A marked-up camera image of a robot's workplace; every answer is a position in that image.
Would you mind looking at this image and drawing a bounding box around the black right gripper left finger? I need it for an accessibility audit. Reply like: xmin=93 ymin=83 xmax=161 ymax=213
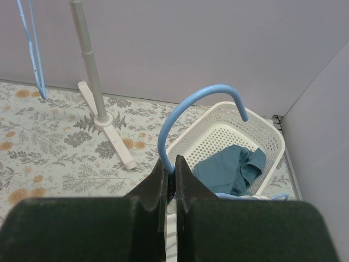
xmin=1 ymin=162 xmax=167 ymax=261

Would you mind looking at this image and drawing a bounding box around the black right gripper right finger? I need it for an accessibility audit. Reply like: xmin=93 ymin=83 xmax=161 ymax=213
xmin=175 ymin=156 xmax=339 ymax=261

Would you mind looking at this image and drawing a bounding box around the blue wire hanger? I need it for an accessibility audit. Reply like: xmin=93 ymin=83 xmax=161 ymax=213
xmin=16 ymin=0 xmax=47 ymax=100
xmin=158 ymin=84 xmax=271 ymax=198

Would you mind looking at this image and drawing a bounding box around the black white striped tank top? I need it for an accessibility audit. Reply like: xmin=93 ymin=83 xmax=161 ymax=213
xmin=166 ymin=194 xmax=177 ymax=262

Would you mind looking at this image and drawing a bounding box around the blue garment in basket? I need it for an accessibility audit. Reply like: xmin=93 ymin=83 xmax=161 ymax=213
xmin=194 ymin=145 xmax=266 ymax=196

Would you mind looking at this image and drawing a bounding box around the white perforated laundry basket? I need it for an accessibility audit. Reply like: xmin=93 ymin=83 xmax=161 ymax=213
xmin=166 ymin=102 xmax=285 ymax=195

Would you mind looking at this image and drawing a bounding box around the white clothes rack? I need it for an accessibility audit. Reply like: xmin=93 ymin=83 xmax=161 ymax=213
xmin=69 ymin=1 xmax=137 ymax=170

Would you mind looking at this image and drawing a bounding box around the floral pattern table mat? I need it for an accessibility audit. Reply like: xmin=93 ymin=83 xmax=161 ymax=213
xmin=0 ymin=79 xmax=303 ymax=222

